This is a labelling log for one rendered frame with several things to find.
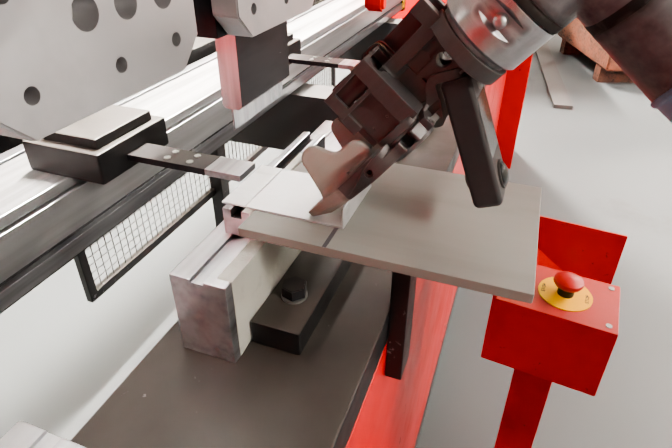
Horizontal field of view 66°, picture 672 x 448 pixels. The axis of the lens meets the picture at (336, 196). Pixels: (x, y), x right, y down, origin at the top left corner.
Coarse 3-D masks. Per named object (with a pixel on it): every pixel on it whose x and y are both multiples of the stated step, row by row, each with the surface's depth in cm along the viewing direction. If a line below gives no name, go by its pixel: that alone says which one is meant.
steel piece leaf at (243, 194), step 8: (264, 168) 58; (272, 168) 58; (280, 168) 58; (256, 176) 56; (264, 176) 56; (272, 176) 56; (248, 184) 55; (256, 184) 55; (264, 184) 55; (232, 192) 53; (240, 192) 53; (248, 192) 53; (256, 192) 53; (224, 200) 52; (232, 200) 52; (240, 200) 52; (248, 200) 52
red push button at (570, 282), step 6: (558, 276) 72; (564, 276) 72; (570, 276) 72; (576, 276) 72; (558, 282) 71; (564, 282) 71; (570, 282) 71; (576, 282) 71; (582, 282) 71; (558, 288) 73; (564, 288) 71; (570, 288) 70; (576, 288) 70; (582, 288) 71; (558, 294) 73; (564, 294) 72; (570, 294) 72
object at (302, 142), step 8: (304, 136) 66; (320, 136) 66; (296, 144) 64; (304, 144) 66; (312, 144) 64; (320, 144) 66; (288, 152) 62; (296, 152) 64; (280, 160) 60; (288, 160) 62; (224, 208) 51; (232, 208) 51; (240, 208) 53; (224, 216) 52; (232, 216) 52; (240, 216) 52; (248, 216) 51; (224, 224) 52; (232, 224) 52; (240, 224) 52; (232, 232) 52
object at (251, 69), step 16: (272, 32) 49; (224, 48) 44; (240, 48) 44; (256, 48) 47; (272, 48) 50; (224, 64) 45; (240, 64) 45; (256, 64) 48; (272, 64) 50; (288, 64) 54; (224, 80) 46; (240, 80) 45; (256, 80) 48; (272, 80) 51; (224, 96) 47; (240, 96) 46; (256, 96) 49; (272, 96) 54; (240, 112) 48; (256, 112) 51
